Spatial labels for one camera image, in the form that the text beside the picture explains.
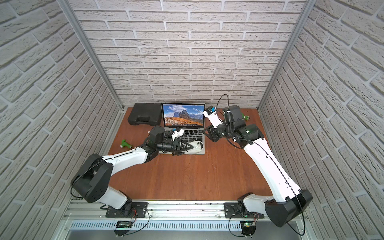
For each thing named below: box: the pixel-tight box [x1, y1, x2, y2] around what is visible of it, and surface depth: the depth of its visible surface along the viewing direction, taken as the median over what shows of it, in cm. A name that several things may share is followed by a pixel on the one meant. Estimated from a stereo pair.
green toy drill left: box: [119, 139, 133, 149], surface depth 99 cm
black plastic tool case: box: [127, 103, 163, 126], surface depth 109 cm
